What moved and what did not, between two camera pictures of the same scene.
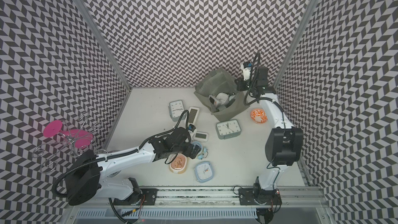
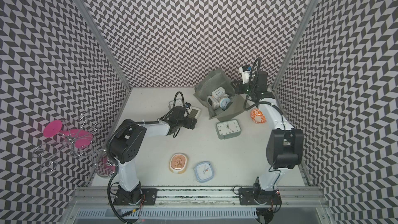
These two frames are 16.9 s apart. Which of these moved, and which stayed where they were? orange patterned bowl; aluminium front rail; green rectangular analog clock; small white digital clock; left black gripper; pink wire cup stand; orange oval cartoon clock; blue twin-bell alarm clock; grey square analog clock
Moved: small white digital clock; blue twin-bell alarm clock; left black gripper
Stayed: green rectangular analog clock; grey square analog clock; orange patterned bowl; orange oval cartoon clock; pink wire cup stand; aluminium front rail
